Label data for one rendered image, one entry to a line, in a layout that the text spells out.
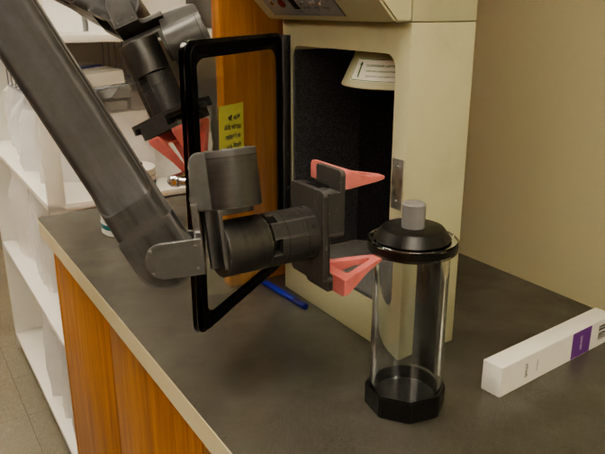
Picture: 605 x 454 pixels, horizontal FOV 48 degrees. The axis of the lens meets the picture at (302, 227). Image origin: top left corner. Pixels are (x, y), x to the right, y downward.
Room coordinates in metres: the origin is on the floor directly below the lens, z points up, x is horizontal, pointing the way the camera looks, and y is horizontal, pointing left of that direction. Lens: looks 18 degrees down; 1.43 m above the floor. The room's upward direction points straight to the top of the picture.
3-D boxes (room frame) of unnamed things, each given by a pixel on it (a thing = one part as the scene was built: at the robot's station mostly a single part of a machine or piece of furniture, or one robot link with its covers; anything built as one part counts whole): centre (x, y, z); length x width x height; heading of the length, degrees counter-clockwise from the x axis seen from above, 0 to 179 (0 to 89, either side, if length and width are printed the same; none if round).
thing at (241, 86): (0.99, 0.09, 1.19); 0.30 x 0.01 x 0.40; 159
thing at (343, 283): (0.71, -0.05, 1.16); 0.09 x 0.07 x 0.07; 122
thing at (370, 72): (1.05, -0.15, 1.34); 0.18 x 0.18 x 0.05
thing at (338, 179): (0.71, -0.05, 1.23); 0.09 x 0.07 x 0.07; 122
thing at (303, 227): (0.68, 0.01, 1.20); 0.07 x 0.07 x 0.10; 32
